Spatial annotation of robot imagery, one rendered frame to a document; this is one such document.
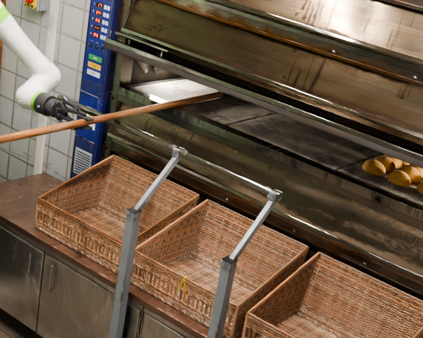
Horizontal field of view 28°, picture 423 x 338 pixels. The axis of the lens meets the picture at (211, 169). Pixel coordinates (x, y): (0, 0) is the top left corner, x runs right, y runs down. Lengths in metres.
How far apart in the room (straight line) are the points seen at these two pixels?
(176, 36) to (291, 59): 0.60
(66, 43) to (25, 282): 1.20
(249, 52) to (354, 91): 0.52
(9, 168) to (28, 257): 0.99
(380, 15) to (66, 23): 1.71
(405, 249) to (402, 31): 0.83
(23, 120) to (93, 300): 1.34
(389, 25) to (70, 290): 1.75
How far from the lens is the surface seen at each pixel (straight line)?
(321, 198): 3.48
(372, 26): 3.26
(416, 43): 3.17
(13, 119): 4.71
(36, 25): 4.47
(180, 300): 3.39
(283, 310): 3.44
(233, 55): 3.60
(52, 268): 3.82
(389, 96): 3.25
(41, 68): 3.69
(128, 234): 3.33
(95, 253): 3.66
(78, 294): 3.74
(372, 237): 3.38
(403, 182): 3.44
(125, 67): 4.07
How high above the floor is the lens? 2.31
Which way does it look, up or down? 21 degrees down
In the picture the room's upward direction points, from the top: 10 degrees clockwise
